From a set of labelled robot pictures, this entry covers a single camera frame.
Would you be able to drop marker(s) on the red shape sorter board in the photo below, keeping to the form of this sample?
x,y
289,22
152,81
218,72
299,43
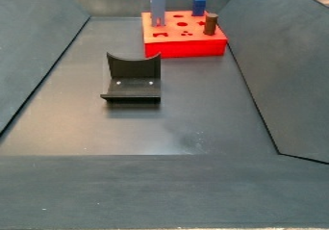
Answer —
x,y
180,37

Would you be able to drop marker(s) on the black curved holder stand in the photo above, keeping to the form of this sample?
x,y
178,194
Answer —
x,y
135,79

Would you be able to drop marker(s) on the purple cylinder peg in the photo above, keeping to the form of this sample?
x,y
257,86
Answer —
x,y
210,24

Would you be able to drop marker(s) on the dark blue rectangular peg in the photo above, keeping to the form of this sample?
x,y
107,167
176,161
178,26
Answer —
x,y
198,7

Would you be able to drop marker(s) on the light blue tall peg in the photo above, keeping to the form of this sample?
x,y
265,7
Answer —
x,y
156,12

